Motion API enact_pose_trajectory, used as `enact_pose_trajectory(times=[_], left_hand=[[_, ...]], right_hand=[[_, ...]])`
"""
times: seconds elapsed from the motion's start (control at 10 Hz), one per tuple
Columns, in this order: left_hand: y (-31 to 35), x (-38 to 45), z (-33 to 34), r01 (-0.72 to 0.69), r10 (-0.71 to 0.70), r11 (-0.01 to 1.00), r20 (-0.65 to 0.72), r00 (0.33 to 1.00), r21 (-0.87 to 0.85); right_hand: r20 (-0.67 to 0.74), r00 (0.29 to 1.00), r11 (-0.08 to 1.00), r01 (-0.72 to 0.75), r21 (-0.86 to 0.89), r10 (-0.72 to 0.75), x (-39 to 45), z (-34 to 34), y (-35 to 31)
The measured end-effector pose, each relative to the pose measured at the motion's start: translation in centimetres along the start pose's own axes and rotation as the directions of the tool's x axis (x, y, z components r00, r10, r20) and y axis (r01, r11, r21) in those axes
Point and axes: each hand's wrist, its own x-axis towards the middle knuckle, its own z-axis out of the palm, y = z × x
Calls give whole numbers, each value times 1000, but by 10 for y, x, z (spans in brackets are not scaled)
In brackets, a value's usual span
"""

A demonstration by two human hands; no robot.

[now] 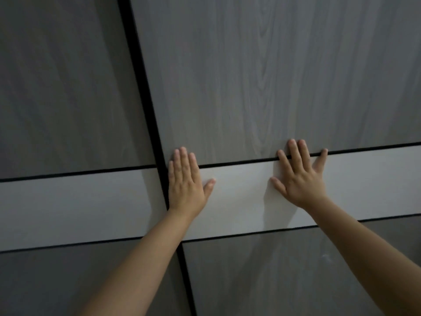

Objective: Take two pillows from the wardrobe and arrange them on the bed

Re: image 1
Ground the person's left hand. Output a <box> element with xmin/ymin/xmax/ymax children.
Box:
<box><xmin>168</xmin><ymin>147</ymin><xmax>216</xmax><ymax>218</ymax></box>

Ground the person's right hand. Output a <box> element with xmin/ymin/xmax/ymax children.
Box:
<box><xmin>269</xmin><ymin>138</ymin><xmax>329</xmax><ymax>209</ymax></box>

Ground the grey wardrobe sliding door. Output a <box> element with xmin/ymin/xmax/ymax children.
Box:
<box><xmin>117</xmin><ymin>0</ymin><xmax>421</xmax><ymax>316</ymax></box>
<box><xmin>0</xmin><ymin>0</ymin><xmax>185</xmax><ymax>316</ymax></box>

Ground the person's left forearm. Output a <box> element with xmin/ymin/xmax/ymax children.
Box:
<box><xmin>78</xmin><ymin>207</ymin><xmax>198</xmax><ymax>316</ymax></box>

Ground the person's right forearm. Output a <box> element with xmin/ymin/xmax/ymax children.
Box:
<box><xmin>304</xmin><ymin>197</ymin><xmax>421</xmax><ymax>316</ymax></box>

